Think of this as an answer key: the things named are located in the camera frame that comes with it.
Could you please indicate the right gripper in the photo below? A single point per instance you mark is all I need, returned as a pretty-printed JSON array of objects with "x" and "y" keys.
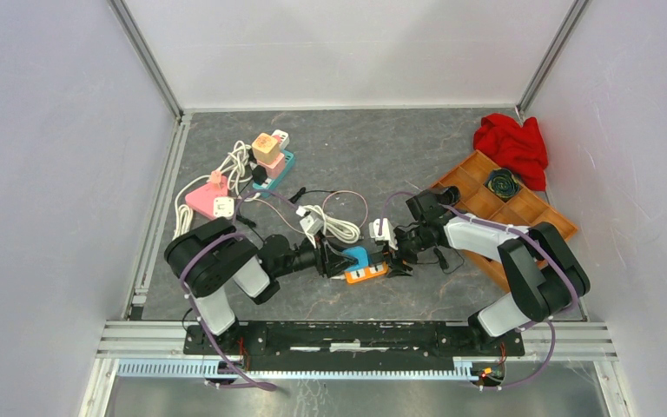
[{"x": 393, "y": 254}]

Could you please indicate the small black adapter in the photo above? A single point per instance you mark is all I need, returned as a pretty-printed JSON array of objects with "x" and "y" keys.
[{"x": 259, "y": 175}]

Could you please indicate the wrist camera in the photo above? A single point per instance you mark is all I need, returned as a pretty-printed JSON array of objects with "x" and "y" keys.
[
  {"x": 311, "y": 222},
  {"x": 382, "y": 231}
]

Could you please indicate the pink square power strip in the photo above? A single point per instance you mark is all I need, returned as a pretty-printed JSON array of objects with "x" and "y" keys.
[{"x": 212, "y": 200}]

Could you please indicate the orange divided tray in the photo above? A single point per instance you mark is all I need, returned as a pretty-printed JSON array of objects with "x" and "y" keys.
[{"x": 525, "y": 208}]

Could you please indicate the dark green ring object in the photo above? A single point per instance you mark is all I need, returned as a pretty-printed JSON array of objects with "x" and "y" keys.
[{"x": 503, "y": 184}]

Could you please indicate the pink plug adapter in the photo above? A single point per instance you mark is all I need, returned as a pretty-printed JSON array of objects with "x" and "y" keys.
[{"x": 270, "y": 165}]

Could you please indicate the teal power strip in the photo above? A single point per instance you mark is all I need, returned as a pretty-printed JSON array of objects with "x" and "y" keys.
[{"x": 271, "y": 184}]

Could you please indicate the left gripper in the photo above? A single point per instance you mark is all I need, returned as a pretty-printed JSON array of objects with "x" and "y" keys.
[{"x": 329, "y": 261}]

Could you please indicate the orange power strip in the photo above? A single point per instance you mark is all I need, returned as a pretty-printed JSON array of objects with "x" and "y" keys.
[{"x": 367, "y": 273}]

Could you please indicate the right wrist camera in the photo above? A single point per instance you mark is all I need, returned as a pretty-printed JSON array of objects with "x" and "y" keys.
[{"x": 382, "y": 231}]

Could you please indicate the wooden cube adapter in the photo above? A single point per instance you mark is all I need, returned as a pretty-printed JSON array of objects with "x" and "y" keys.
[{"x": 266, "y": 148}]

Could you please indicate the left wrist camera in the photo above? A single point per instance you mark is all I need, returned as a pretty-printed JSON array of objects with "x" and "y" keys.
[{"x": 311, "y": 222}]

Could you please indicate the blue folding extension socket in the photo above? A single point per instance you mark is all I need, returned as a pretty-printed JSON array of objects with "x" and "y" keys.
[{"x": 360, "y": 255}]

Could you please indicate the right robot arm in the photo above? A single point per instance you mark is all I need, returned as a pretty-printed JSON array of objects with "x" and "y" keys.
[{"x": 544, "y": 277}]

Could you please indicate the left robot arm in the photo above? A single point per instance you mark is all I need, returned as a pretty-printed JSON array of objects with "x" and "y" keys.
[{"x": 206, "y": 258}]

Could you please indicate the red cloth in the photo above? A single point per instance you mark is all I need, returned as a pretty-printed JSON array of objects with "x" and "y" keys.
[{"x": 519, "y": 147}]

